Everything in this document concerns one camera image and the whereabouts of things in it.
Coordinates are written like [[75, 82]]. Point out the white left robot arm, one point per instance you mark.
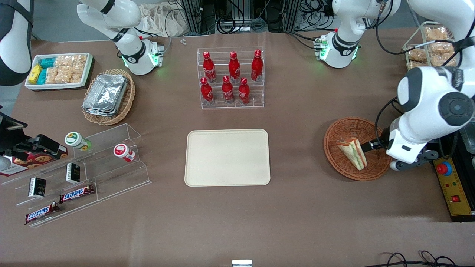
[[426, 92]]

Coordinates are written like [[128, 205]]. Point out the cream plastic serving tray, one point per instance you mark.
[[227, 157]]

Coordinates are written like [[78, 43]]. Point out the Snickers chocolate bar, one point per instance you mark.
[[41, 213], [76, 193]]

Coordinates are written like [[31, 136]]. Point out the green cap yogurt bottle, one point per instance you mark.
[[76, 140]]

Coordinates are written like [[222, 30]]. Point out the small white grey device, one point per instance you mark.
[[242, 263]]

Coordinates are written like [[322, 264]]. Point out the clear plastic snack container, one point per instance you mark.
[[419, 35]]

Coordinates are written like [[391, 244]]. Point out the small black box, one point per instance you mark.
[[37, 187], [73, 172]]

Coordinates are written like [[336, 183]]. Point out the white rectangular snack tray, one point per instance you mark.
[[59, 86]]

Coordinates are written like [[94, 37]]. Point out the plastic triangle sandwich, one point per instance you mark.
[[352, 152]]

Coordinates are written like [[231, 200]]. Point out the yellow snack pack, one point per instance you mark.
[[34, 73]]

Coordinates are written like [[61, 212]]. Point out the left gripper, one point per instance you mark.
[[383, 139]]

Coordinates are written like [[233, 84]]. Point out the aluminium foil tray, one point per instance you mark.
[[98, 113], [105, 92]]

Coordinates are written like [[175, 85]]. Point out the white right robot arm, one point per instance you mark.
[[130, 55]]

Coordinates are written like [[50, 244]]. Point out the clear acrylic bottle rack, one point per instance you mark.
[[230, 105]]

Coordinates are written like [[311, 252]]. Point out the clear rice cracker pack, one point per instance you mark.
[[78, 74], [65, 75], [79, 59], [64, 60], [52, 75]]

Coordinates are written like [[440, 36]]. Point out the yellow emergency stop box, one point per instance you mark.
[[454, 193]]

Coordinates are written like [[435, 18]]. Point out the cyan snack pack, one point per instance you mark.
[[42, 76], [47, 62]]

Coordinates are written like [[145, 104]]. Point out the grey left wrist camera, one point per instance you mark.
[[415, 162]]

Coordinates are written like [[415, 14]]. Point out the beige crumpled cloth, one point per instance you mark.
[[159, 20]]

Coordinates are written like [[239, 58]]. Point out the red brown cookie box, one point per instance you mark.
[[35, 160]]

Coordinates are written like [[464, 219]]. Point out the red cap yogurt bottle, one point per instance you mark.
[[122, 151]]

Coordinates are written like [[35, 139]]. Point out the red cola bottle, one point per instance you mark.
[[243, 91], [209, 67], [227, 90], [206, 91], [233, 67], [256, 66]]

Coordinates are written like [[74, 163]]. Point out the clear plastic bin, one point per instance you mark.
[[469, 139]]

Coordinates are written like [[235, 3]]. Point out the round brown wicker basket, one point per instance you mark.
[[341, 126]]

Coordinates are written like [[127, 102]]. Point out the bagged fried snack pack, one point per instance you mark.
[[438, 61], [416, 55], [436, 34], [441, 49]]

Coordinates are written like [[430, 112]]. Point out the clear acrylic stepped shelf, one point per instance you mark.
[[111, 174]]

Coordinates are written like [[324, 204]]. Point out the oval light wicker basket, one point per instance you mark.
[[128, 100]]

